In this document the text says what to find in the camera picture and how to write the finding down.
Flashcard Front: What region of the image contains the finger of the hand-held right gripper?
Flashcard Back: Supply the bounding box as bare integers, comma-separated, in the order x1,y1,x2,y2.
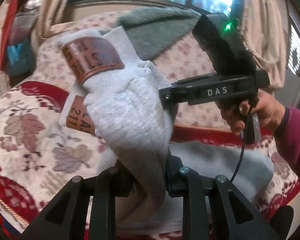
159,79,190,112

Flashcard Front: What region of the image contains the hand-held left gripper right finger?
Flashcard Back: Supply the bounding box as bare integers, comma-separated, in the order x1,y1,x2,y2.
165,155,282,240

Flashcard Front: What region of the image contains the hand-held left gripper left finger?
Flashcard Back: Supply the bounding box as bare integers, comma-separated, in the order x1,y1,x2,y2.
20,162,134,240

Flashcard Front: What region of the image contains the person's right forearm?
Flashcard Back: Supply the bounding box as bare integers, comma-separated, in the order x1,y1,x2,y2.
272,107,300,200

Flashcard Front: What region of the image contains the person's right hand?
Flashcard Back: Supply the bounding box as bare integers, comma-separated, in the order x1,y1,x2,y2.
219,89,288,136

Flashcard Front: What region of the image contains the beige floral quilt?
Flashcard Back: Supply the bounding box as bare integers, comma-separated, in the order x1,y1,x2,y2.
31,11,288,133

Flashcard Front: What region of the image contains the beige curtain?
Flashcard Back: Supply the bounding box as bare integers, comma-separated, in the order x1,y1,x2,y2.
240,0,294,90
30,0,85,53

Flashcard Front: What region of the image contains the grey-green fleece blanket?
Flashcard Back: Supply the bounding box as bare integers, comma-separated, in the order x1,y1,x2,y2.
116,7,205,62

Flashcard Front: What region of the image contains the red leaf-print blanket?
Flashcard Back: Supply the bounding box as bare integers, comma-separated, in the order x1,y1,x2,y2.
0,80,300,240

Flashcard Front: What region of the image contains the blue plastic bag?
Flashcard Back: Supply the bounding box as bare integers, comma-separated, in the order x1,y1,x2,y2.
6,42,37,77

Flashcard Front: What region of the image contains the clear plastic bag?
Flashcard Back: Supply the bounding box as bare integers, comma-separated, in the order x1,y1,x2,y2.
10,12,36,45

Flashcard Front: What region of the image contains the red hanging cloth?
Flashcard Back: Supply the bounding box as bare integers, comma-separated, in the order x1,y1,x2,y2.
0,0,25,30

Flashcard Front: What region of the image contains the black cable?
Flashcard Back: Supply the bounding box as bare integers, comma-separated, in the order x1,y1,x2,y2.
230,105,254,183

